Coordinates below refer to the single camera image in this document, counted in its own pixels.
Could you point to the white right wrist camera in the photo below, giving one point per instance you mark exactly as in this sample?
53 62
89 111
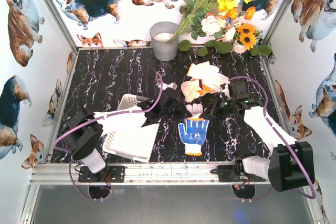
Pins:
225 90

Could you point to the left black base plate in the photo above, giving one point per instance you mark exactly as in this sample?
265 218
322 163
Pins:
112 174

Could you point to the grey metal bucket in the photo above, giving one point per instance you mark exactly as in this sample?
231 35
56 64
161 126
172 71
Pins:
164 42

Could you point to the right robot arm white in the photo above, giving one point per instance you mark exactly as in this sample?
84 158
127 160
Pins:
291 163

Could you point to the blue dotted white glove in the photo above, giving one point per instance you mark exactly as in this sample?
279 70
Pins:
193 135
195 110

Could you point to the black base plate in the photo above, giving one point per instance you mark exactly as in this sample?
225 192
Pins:
227 173
112 174

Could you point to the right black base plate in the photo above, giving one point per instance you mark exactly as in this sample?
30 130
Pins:
227 173

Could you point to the white storage basket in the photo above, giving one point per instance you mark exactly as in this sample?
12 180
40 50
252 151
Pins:
135 143

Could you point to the cream inside-out glove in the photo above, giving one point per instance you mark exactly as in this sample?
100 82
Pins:
190 90

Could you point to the small white flower pot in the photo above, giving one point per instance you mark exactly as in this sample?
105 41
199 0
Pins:
238 48

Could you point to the white glove orange cuff top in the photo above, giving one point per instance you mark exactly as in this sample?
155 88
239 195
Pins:
209 75

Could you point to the artificial flower bouquet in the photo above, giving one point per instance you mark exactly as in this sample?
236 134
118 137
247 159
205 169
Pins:
227 21

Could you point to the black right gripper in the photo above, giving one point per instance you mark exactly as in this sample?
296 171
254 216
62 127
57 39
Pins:
214 106

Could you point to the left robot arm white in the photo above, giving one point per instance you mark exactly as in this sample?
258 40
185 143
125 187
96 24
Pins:
83 131

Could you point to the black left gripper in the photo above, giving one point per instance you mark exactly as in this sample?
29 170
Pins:
177 106

